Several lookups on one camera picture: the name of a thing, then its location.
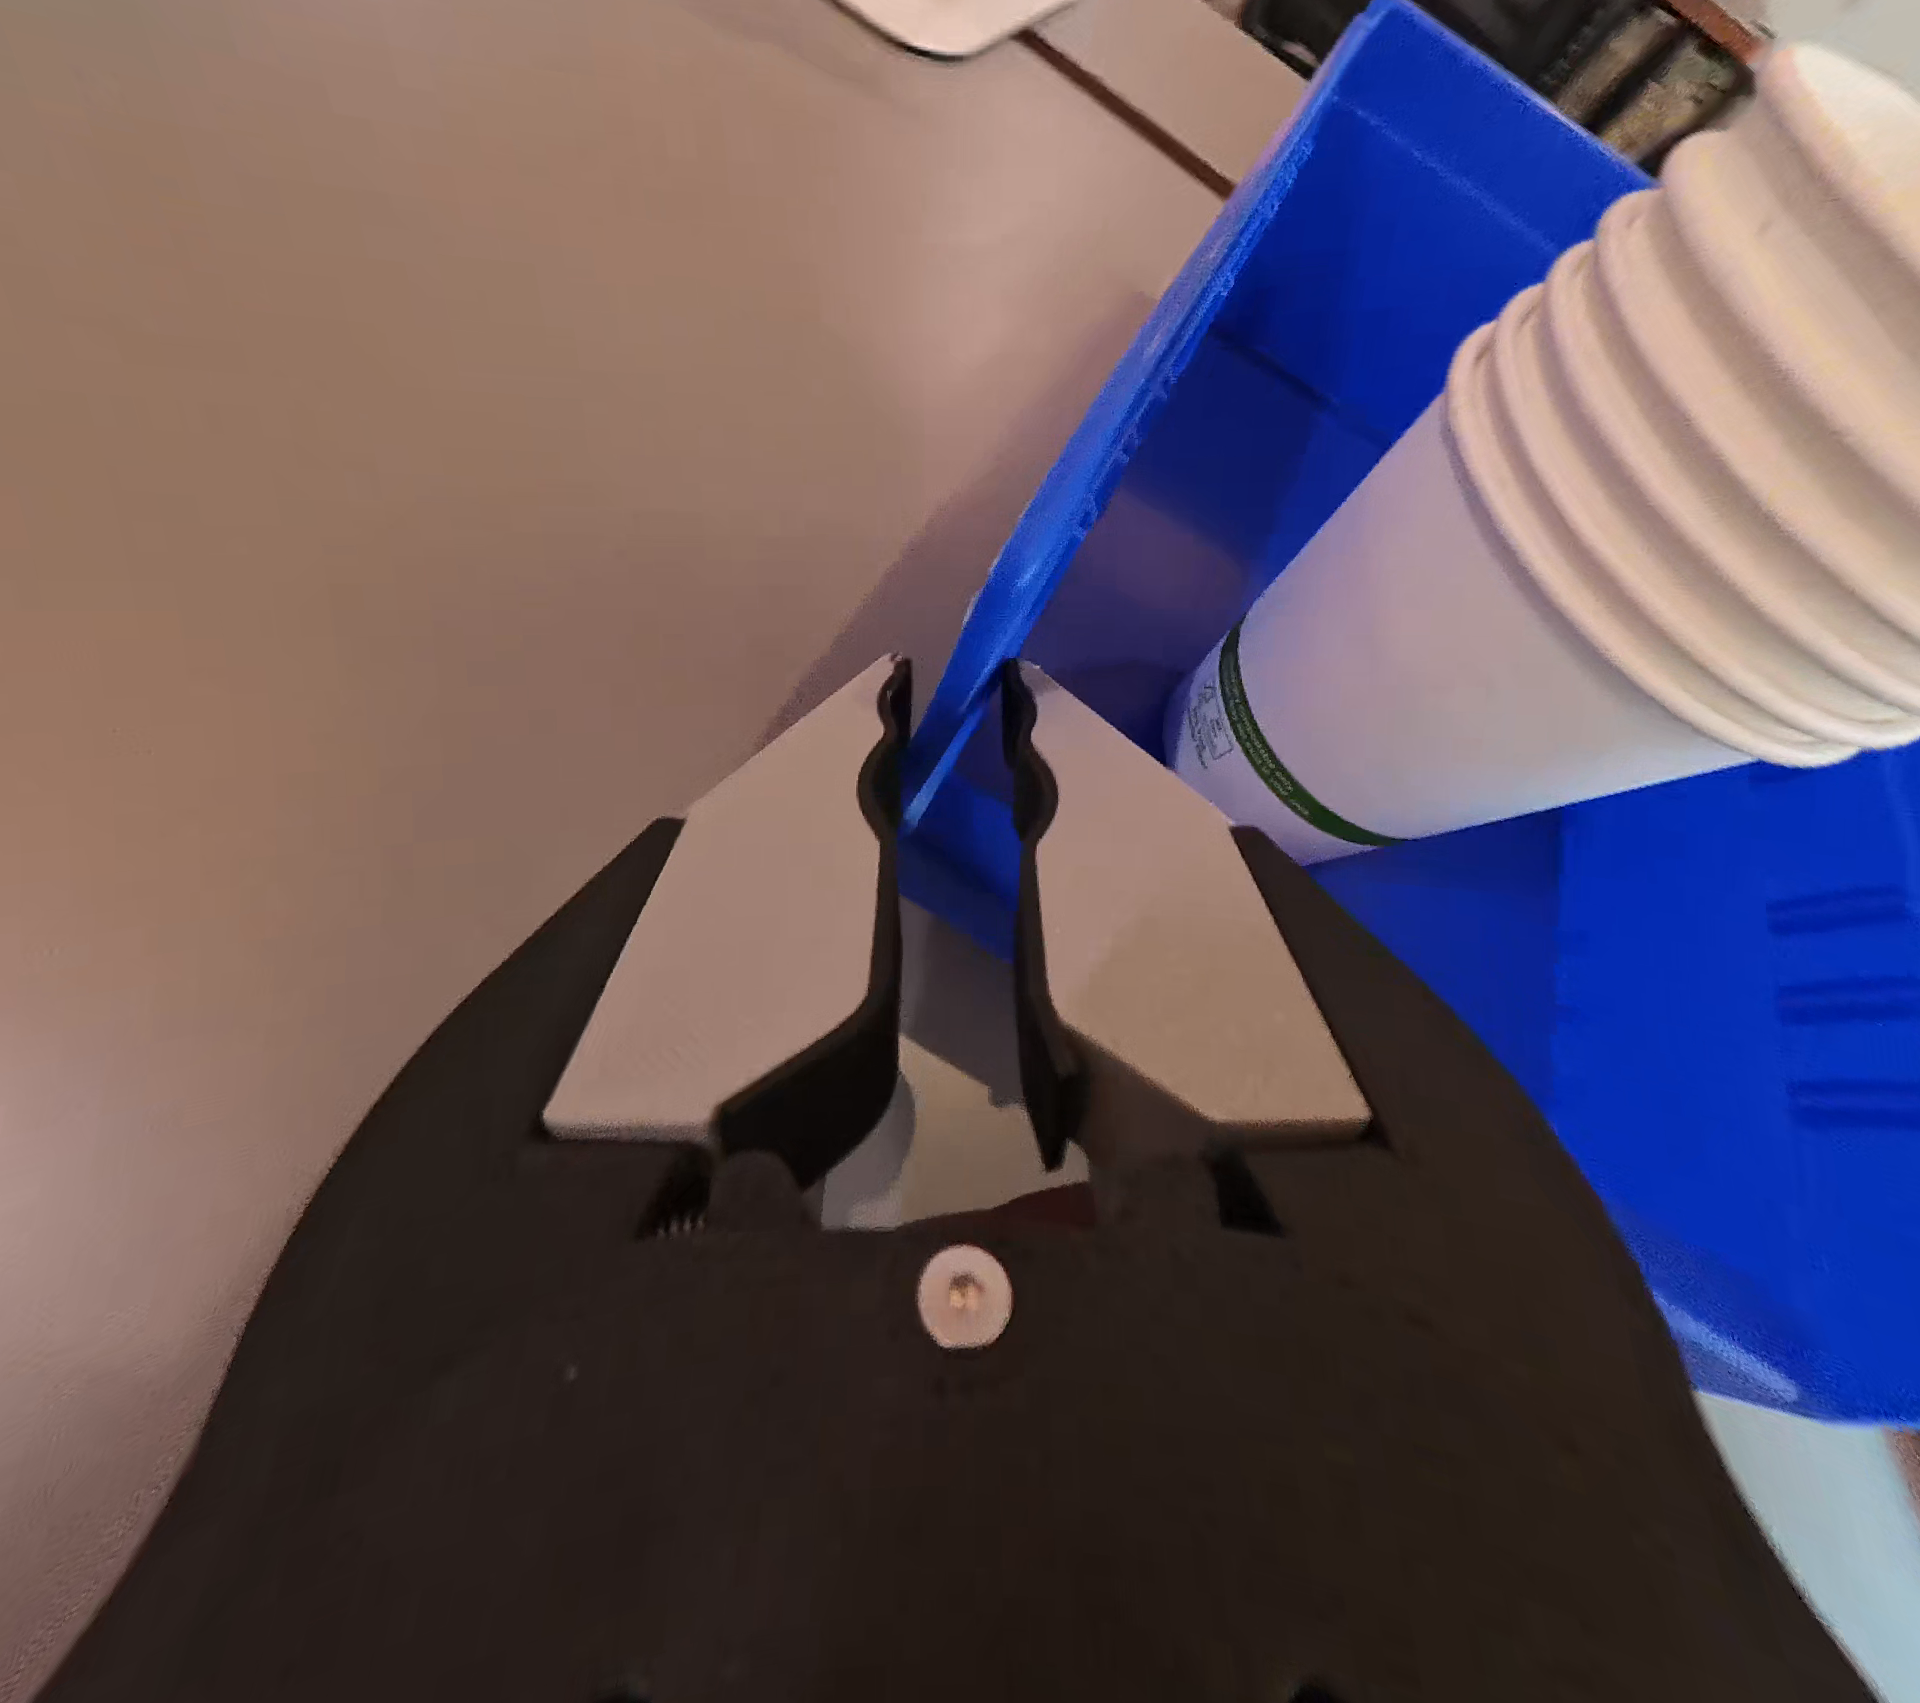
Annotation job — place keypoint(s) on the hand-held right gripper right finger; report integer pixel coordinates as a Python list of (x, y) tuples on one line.
[(1185, 972)]

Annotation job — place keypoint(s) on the white desk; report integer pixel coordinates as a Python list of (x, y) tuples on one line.
[(1828, 1550)]

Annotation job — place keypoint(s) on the stack of nested paper cups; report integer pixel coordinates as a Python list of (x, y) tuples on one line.
[(1499, 623)]

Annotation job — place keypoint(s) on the large blue plastic bin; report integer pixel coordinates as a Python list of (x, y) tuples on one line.
[(1721, 1057)]

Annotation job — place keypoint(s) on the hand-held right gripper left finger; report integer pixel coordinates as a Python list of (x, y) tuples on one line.
[(722, 972)]

